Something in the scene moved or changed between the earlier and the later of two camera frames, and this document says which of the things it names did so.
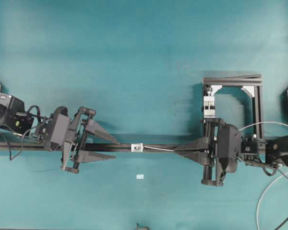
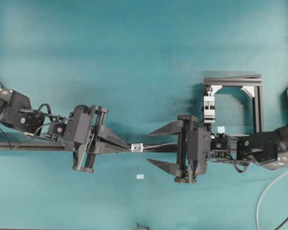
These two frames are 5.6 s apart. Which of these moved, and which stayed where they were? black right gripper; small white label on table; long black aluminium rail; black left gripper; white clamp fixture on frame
Moved: black right gripper; black left gripper
Stayed: white clamp fixture on frame; small white label on table; long black aluminium rail
